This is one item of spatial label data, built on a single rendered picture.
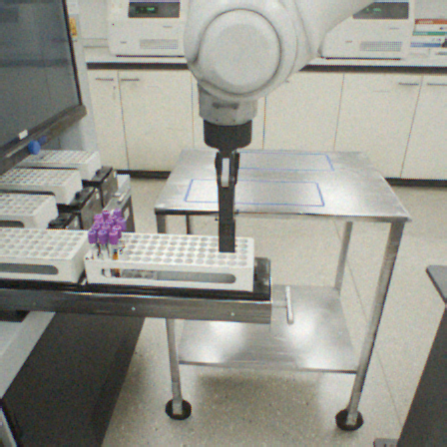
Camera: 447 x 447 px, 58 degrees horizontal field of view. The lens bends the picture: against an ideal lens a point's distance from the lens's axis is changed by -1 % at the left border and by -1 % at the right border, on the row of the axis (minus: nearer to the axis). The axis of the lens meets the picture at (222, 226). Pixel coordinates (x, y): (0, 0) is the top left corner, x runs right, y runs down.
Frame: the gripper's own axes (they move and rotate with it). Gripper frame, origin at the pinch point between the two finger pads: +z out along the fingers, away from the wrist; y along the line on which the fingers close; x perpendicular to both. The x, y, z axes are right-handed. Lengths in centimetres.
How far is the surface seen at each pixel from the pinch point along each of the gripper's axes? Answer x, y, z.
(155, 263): -12.0, 5.0, 3.5
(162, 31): -58, -229, -16
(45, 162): -53, -41, 4
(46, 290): -32.0, 6.5, 9.5
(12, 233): -41.9, -2.8, 3.6
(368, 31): 74, -230, -17
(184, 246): -7.9, -0.7, 3.5
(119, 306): -18.8, 6.8, 12.1
